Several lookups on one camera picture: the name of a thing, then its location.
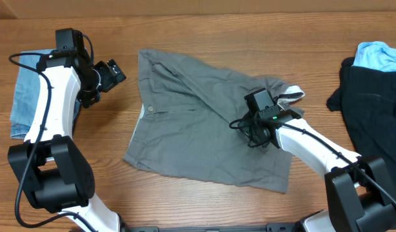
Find grey shorts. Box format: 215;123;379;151
124;49;304;193

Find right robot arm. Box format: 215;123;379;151
238;88;396;231

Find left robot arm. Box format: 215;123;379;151
8;28;129;231

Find folded blue denim jeans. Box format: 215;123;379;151
10;49;81;139

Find black garment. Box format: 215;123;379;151
326;57;396;199

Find light blue garment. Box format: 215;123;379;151
353;41;396;72

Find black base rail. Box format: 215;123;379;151
121;222;306;232

